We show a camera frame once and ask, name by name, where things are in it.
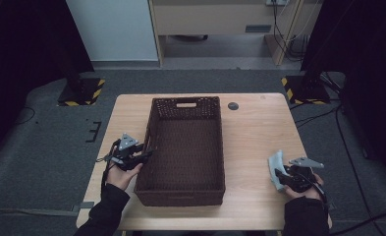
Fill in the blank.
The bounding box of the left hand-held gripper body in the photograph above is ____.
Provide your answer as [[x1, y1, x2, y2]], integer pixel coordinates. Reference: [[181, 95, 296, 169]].
[[111, 132, 144, 171]]

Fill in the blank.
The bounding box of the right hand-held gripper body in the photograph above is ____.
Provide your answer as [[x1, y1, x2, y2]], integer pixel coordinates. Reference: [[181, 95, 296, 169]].
[[287, 156, 325, 194]]

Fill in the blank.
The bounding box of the light blue cloth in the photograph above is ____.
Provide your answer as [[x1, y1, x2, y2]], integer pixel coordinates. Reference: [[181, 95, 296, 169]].
[[267, 149, 288, 193]]

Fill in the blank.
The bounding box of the brown woven basket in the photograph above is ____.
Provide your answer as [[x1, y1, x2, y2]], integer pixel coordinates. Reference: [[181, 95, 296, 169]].
[[134, 95, 227, 207]]

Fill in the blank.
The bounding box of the person's right hand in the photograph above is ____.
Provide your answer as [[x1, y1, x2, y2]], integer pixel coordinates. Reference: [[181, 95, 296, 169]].
[[283, 173, 326, 202]]

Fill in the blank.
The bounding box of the person's left hand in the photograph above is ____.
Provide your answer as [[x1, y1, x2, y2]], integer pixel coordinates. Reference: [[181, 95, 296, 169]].
[[105, 161, 144, 192]]

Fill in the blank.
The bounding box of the striped black stand base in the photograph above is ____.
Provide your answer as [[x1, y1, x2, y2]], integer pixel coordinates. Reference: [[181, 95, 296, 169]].
[[56, 77, 106, 107], [281, 75, 332, 106]]

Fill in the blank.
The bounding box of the white panel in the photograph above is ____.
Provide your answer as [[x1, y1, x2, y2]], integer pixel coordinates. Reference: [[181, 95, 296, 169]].
[[65, 0, 159, 62]]

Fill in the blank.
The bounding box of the black curtain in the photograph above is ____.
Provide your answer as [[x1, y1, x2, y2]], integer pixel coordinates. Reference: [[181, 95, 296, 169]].
[[300, 0, 386, 185], [0, 0, 95, 165]]

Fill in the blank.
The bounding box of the right hand-held gripper cable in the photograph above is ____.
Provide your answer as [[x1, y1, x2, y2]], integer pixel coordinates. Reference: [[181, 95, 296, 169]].
[[306, 178, 329, 206]]

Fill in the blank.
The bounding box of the thin black floor cable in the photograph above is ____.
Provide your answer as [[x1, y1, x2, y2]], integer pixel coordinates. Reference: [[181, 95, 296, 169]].
[[17, 106, 36, 126]]

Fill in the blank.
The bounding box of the bundle of hanging cables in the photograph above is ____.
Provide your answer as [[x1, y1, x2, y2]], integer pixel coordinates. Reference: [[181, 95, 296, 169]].
[[271, 0, 310, 63]]

